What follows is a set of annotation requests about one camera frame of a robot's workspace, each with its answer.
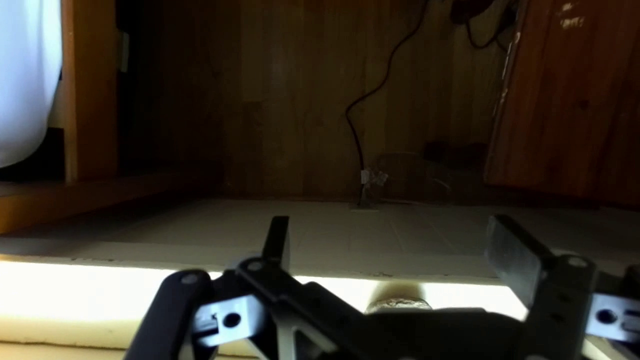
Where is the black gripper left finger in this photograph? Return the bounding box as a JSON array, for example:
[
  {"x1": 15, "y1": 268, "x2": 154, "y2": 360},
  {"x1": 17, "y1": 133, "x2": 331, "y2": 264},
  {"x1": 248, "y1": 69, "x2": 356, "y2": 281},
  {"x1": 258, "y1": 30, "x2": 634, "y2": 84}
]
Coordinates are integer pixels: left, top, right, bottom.
[{"x1": 127, "y1": 213, "x2": 367, "y2": 360}]

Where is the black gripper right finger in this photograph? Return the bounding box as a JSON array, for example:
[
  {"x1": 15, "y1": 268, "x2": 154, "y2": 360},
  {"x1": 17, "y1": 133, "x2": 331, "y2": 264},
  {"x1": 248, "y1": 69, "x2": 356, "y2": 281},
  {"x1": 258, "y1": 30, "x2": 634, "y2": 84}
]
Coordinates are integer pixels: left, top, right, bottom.
[{"x1": 484, "y1": 213, "x2": 640, "y2": 360}]

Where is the white grey stone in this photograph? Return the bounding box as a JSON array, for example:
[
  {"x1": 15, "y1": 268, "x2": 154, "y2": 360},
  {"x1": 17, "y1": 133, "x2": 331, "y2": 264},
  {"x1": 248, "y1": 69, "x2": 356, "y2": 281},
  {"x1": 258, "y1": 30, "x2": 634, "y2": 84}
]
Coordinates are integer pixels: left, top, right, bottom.
[{"x1": 367, "y1": 279, "x2": 433, "y2": 316}]

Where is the cream painted windowsill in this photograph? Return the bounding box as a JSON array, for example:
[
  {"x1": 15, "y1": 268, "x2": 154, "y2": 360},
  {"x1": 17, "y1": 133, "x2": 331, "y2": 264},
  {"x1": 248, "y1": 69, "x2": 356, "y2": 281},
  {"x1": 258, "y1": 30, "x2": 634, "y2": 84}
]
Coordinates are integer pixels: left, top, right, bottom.
[{"x1": 0, "y1": 256, "x2": 640, "y2": 360}]

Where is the brown wooden cabinet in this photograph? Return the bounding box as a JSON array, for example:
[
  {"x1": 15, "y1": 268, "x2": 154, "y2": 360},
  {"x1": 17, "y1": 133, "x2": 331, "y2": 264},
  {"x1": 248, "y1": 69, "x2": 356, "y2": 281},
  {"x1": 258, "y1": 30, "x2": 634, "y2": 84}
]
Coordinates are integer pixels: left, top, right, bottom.
[{"x1": 483, "y1": 0, "x2": 640, "y2": 209}]

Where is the white sheet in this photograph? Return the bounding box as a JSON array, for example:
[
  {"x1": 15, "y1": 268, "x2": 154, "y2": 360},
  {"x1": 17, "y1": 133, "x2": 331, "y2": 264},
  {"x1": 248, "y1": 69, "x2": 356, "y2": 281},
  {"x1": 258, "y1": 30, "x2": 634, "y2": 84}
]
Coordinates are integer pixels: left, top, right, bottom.
[{"x1": 0, "y1": 0, "x2": 66, "y2": 169}]

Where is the white wall plug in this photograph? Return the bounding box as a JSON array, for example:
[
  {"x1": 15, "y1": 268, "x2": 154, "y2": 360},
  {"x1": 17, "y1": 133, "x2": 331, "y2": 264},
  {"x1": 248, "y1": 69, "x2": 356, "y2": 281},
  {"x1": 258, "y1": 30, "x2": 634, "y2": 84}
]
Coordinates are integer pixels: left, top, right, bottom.
[{"x1": 359, "y1": 165, "x2": 393, "y2": 208}]

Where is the brown wooden bunk bed frame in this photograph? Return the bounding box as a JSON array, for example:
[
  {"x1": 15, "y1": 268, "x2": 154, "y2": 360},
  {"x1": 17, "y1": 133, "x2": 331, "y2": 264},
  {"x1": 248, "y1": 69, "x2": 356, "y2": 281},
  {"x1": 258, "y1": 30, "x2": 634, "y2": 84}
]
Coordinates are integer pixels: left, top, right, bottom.
[{"x1": 0, "y1": 0, "x2": 216, "y2": 235}]

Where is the black floor power cable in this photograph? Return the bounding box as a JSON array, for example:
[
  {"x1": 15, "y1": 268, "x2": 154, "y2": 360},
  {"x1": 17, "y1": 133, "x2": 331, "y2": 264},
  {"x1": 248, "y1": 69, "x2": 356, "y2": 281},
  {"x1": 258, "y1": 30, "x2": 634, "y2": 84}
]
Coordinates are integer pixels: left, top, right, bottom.
[{"x1": 343, "y1": 0, "x2": 431, "y2": 201}]

